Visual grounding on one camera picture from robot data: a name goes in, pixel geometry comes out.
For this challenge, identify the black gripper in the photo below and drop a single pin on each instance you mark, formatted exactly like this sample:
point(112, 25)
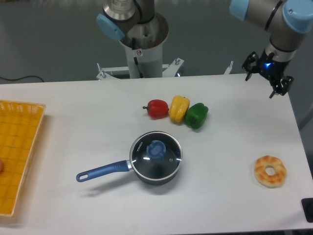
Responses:
point(271, 70)

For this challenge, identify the glass lid blue knob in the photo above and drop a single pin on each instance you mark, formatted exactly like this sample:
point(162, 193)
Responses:
point(156, 156)

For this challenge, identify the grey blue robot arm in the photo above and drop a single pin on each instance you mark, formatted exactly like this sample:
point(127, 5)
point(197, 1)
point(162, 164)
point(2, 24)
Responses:
point(287, 21)

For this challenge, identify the green bell pepper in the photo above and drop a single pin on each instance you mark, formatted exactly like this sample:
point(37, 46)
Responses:
point(196, 116)

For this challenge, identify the yellow bell pepper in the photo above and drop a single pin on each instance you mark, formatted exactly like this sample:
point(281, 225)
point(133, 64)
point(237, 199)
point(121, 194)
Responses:
point(178, 109)

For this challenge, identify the toasted bagel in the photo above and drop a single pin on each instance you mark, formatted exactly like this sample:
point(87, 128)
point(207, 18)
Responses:
point(270, 171)

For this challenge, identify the red bell pepper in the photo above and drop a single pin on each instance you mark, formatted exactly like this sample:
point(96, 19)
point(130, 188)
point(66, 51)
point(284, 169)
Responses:
point(157, 109)

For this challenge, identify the black device at table edge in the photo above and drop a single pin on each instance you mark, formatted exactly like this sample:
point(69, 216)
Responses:
point(307, 205)

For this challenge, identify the yellow woven basket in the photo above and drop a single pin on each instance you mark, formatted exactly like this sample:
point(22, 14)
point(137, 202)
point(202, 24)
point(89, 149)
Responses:
point(19, 126)

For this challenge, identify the blue saucepan with handle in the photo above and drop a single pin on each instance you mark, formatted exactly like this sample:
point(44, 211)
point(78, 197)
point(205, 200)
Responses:
point(121, 166)

